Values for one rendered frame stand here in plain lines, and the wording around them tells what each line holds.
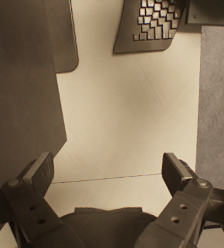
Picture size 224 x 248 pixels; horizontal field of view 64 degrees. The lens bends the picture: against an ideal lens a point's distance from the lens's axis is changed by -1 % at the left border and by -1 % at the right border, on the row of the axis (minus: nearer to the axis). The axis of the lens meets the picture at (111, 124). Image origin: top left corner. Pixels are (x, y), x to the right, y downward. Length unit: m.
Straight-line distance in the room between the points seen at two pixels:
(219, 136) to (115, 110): 1.18
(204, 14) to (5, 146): 0.50
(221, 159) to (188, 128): 1.11
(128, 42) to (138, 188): 0.46
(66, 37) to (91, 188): 0.47
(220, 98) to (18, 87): 1.41
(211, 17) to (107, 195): 0.60
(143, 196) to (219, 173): 1.16
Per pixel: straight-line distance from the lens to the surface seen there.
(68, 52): 0.53
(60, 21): 0.55
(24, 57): 0.27
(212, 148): 1.63
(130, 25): 0.53
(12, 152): 0.22
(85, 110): 0.55
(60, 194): 0.69
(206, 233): 1.89
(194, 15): 0.54
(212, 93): 1.49
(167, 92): 0.56
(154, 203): 0.72
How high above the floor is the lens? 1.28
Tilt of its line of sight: 73 degrees down
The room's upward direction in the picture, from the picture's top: 176 degrees clockwise
